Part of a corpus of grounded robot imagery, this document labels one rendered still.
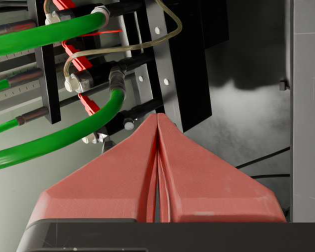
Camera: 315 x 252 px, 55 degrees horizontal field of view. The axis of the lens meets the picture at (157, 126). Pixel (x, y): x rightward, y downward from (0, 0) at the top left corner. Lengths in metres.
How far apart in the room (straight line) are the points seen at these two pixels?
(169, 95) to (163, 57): 0.06
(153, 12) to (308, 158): 0.29
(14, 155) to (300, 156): 0.34
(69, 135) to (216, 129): 0.46
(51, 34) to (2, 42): 0.03
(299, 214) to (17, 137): 0.56
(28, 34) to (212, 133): 0.51
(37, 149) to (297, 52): 0.29
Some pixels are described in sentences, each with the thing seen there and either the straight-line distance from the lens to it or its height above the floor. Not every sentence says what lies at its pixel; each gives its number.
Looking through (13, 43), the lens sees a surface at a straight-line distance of 0.24.
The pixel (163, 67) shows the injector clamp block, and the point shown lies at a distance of 0.49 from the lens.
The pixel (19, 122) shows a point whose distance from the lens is 0.62.
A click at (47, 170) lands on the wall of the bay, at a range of 0.76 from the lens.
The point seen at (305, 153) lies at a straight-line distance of 0.44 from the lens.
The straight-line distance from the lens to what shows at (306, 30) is 0.38.
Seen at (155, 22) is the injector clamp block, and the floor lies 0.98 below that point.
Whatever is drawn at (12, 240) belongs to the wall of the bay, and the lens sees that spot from 0.80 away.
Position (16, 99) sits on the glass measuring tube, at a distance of 0.67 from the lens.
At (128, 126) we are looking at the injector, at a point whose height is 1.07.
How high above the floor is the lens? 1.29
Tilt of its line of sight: 35 degrees down
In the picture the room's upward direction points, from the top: 119 degrees counter-clockwise
